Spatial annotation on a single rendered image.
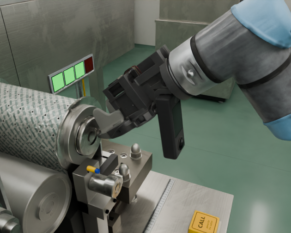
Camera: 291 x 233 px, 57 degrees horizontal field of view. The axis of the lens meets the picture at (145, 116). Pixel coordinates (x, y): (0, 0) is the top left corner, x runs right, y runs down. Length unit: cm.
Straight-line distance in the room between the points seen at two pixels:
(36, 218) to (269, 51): 42
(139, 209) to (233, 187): 151
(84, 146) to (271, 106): 32
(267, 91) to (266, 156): 233
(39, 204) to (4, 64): 43
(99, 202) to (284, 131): 35
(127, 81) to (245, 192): 194
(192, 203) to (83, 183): 44
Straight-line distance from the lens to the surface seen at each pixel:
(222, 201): 90
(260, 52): 34
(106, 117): 47
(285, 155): 277
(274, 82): 36
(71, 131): 48
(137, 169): 77
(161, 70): 39
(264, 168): 253
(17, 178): 49
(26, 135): 54
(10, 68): 82
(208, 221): 80
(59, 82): 95
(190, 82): 37
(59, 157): 49
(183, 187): 91
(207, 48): 35
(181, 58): 37
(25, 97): 57
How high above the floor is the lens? 154
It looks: 31 degrees down
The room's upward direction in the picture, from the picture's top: straight up
